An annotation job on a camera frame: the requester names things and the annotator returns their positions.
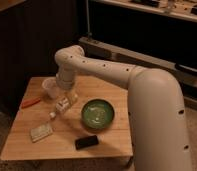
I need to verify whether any orange marker pen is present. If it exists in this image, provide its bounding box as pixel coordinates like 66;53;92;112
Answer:
21;98;41;108

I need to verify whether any green ceramic bowl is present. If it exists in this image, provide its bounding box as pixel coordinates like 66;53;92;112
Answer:
81;99;115;130

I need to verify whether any black object on shelf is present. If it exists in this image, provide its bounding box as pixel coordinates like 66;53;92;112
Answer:
174;63;197;76

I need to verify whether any metal shelf rail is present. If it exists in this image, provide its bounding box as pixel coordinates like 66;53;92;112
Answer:
79;37;197;88

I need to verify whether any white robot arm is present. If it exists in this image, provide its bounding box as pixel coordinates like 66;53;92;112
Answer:
55;45;193;171

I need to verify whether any white sponge pad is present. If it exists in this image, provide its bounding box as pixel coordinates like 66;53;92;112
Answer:
30;123;53;143

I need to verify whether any wooden table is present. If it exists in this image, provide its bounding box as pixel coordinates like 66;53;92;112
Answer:
0;76;133;160

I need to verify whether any translucent plastic cup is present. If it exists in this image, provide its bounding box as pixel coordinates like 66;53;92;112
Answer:
42;77;60;99

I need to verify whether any small white cube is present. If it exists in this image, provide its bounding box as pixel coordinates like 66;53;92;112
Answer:
49;112;56;119

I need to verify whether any black eraser block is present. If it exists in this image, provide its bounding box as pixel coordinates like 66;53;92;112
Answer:
75;135;99;150

